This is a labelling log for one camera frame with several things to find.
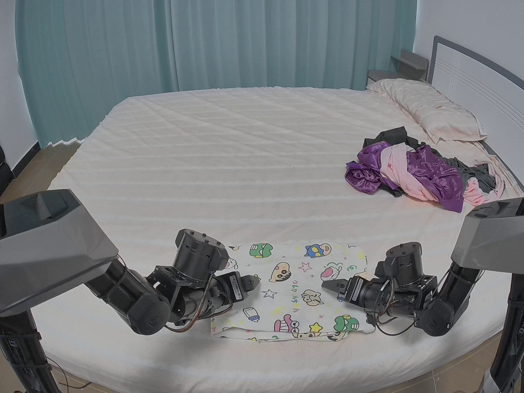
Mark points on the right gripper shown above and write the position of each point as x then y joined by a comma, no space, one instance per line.
366,292

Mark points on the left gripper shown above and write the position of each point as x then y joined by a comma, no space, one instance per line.
229,289

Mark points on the white printed pyjama top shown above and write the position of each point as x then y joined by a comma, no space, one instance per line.
294,285

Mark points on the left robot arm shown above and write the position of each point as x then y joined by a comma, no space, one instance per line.
123,293

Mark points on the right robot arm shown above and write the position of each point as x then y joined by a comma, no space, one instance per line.
442,313

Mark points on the pile of clothes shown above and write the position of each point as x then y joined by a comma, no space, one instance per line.
413,174

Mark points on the bed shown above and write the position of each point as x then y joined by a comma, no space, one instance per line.
204,158

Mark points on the pale pink pillow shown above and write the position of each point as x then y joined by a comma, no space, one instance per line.
434,113

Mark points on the grey bedside table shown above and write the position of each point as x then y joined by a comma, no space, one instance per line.
411,59

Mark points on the blue-green curtain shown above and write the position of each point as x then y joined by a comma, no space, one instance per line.
204,35

